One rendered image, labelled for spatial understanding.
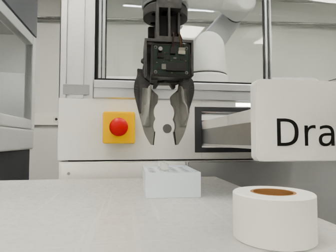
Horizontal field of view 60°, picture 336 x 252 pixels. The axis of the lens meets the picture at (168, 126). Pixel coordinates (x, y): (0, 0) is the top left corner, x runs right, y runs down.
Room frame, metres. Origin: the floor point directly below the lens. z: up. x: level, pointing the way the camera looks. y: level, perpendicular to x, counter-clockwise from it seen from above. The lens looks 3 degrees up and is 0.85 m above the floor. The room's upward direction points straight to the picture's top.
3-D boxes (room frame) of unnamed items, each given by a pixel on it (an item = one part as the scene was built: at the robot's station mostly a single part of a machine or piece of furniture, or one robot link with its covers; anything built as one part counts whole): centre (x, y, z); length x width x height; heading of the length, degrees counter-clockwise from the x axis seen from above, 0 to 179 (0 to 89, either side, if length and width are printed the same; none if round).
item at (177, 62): (0.45, 0.00, 0.99); 0.09 x 0.08 x 0.12; 7
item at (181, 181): (0.50, 0.00, 0.78); 0.12 x 0.08 x 0.04; 7
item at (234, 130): (0.62, -0.23, 0.86); 0.40 x 0.26 x 0.06; 8
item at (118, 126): (0.63, 0.11, 0.88); 0.04 x 0.03 x 0.04; 98
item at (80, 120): (1.21, -0.18, 0.87); 1.02 x 0.95 x 0.14; 98
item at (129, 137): (0.67, 0.11, 0.88); 0.07 x 0.05 x 0.07; 98
